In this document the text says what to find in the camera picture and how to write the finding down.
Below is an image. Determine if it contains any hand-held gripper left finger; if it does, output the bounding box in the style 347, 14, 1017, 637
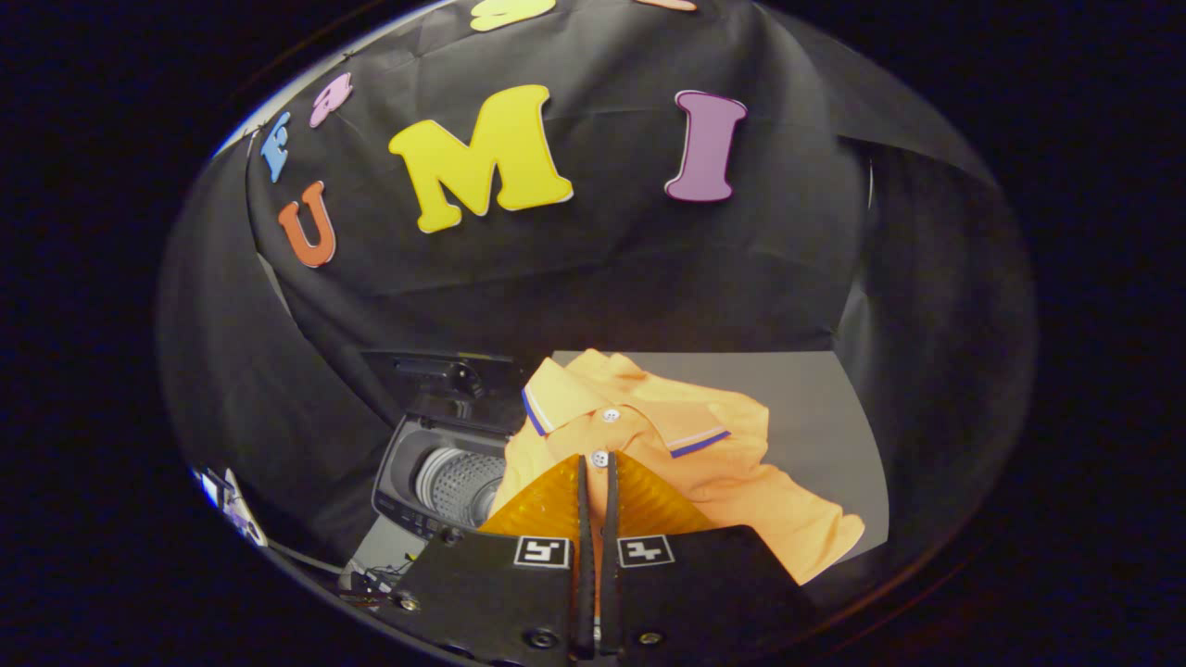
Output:
375, 452, 594, 666

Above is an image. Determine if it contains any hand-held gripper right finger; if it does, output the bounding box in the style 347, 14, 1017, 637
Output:
598, 450, 826, 661

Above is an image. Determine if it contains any orange polo shirt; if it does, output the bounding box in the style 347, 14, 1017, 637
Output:
486, 348, 867, 586

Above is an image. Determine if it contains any grey washing machine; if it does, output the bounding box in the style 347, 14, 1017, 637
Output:
371, 412, 511, 543

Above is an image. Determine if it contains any dark washing machine lid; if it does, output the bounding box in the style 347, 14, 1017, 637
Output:
361, 349, 522, 433

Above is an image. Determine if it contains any beige cabinet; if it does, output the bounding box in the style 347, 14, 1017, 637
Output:
553, 348, 890, 561

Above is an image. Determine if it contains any black backdrop cloth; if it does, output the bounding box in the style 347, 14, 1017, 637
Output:
156, 0, 1037, 594

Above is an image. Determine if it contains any white and blue device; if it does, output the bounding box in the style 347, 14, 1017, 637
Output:
190, 466, 270, 547

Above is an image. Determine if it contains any tangle of thin cables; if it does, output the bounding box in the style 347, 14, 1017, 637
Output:
338, 554, 415, 605

